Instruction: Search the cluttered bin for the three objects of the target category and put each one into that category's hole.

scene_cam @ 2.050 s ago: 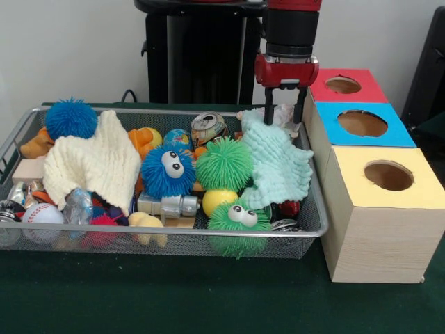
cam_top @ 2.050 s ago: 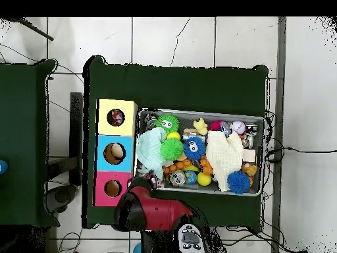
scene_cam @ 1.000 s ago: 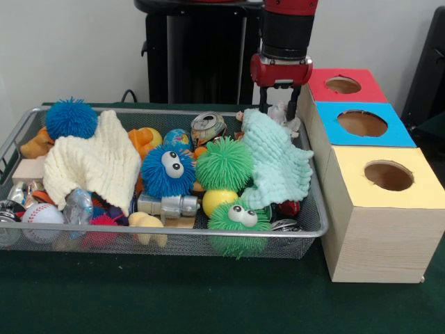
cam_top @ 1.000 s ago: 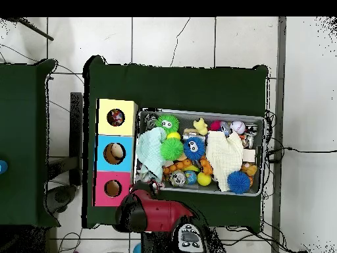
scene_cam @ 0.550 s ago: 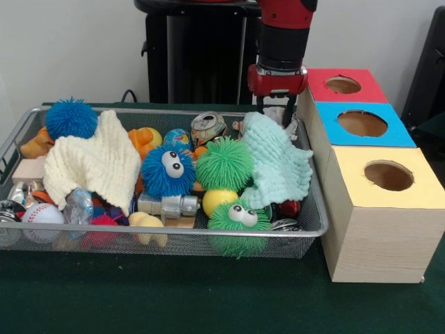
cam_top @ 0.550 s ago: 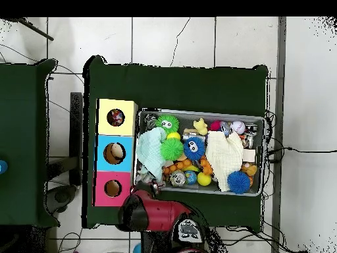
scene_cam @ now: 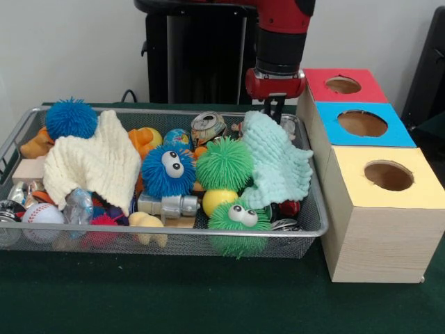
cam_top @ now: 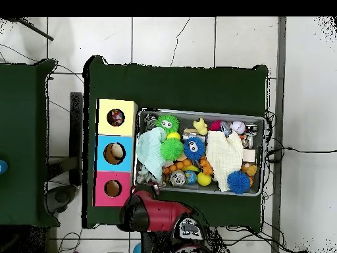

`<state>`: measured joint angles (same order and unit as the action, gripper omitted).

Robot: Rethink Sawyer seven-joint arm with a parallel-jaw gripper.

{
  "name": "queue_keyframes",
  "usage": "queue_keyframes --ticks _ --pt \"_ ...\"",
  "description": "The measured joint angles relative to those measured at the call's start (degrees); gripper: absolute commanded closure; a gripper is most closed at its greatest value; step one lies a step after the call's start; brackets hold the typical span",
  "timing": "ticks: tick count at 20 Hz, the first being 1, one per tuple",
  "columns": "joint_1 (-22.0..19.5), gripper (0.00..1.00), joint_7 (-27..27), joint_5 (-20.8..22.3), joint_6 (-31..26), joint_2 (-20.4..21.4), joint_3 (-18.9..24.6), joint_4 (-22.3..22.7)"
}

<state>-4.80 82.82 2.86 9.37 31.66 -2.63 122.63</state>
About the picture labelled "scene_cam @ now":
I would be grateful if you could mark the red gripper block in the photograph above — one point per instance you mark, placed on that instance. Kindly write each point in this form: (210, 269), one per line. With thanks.
(274, 87)

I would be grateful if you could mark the mint knitted cloth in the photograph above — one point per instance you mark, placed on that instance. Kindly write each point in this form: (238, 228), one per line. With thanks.
(278, 163)

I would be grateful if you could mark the cream knitted cloth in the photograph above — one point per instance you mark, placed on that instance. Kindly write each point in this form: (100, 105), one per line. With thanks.
(94, 163)

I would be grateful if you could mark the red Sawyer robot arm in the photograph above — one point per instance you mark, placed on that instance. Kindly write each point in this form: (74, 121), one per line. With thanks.
(281, 35)

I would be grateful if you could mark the shallow grey mesh bin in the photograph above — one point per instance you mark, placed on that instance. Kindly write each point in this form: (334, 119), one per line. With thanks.
(306, 236)

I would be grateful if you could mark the wooden box with three holes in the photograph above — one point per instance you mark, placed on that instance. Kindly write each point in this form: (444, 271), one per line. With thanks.
(382, 243)

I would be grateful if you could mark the crushed silver can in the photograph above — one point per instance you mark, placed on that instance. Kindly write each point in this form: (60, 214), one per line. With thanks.
(208, 127)

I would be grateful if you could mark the globe print ball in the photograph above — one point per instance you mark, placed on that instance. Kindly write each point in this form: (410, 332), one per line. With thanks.
(177, 139)

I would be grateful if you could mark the yellow ball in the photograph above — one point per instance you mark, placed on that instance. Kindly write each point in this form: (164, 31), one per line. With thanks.
(217, 202)

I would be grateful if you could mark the green spiky googly-eyed ball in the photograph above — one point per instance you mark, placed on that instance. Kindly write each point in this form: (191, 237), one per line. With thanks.
(233, 228)

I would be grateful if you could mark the blue spiky googly-eyed ball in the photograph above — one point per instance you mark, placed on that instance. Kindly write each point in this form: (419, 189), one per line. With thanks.
(160, 177)
(71, 118)

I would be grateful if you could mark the black upright panel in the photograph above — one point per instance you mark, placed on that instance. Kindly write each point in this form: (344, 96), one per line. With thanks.
(427, 69)

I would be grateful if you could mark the dark green table cloth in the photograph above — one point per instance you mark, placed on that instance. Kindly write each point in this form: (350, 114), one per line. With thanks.
(208, 295)
(434, 139)

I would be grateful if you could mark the white baseball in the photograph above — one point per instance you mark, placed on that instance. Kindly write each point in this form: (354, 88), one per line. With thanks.
(41, 217)

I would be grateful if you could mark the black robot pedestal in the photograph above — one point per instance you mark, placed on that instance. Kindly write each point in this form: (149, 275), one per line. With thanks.
(156, 52)

